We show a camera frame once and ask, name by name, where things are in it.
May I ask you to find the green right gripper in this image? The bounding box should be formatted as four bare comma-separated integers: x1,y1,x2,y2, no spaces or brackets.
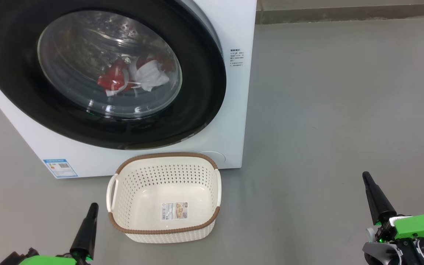
362,172,424,243

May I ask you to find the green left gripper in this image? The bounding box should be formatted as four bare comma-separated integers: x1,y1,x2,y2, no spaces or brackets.
19,202,99,265

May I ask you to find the red and white garment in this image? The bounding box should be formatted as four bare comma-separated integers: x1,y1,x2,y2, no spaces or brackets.
97,54,174,97

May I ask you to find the glass washing machine door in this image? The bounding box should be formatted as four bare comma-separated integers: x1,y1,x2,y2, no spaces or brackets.
0,0,227,150

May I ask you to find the cream perforated basket brown rim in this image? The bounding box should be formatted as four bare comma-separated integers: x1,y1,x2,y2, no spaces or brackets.
106,152,222,244

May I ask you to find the white front-load washing machine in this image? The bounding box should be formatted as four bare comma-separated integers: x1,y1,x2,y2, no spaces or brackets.
0,0,257,179

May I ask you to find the stainless steel washing machine drum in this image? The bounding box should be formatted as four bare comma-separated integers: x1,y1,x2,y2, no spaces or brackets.
38,10,182,117

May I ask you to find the blue energy label sticker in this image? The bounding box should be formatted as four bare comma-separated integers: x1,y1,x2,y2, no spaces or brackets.
43,159,78,179

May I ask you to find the white product label sticker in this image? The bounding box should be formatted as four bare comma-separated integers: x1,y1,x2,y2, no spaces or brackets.
161,202,188,220

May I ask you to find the round white filter cover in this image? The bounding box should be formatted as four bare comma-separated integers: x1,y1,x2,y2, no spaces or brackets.
199,151,226,165

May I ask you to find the grey skirting board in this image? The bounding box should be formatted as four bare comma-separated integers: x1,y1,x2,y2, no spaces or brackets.
255,4,424,25

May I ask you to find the small black printed text label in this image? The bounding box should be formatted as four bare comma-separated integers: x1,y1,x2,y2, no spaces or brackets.
229,48,244,68

